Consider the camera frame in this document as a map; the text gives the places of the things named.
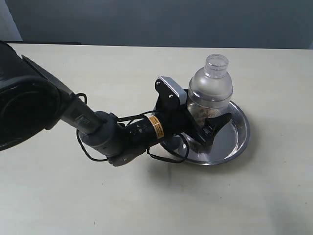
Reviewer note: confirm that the clear plastic shaker bottle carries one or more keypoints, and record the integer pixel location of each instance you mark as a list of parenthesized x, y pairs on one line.
[(210, 89)]

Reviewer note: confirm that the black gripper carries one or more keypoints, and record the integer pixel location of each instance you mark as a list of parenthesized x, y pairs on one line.
[(177, 121)]

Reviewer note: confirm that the round stainless steel tray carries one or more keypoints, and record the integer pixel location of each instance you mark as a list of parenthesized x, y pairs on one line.
[(229, 142)]

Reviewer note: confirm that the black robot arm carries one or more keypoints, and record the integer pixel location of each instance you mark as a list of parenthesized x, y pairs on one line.
[(32, 99)]

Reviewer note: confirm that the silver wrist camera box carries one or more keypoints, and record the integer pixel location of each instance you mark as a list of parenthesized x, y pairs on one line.
[(170, 94)]

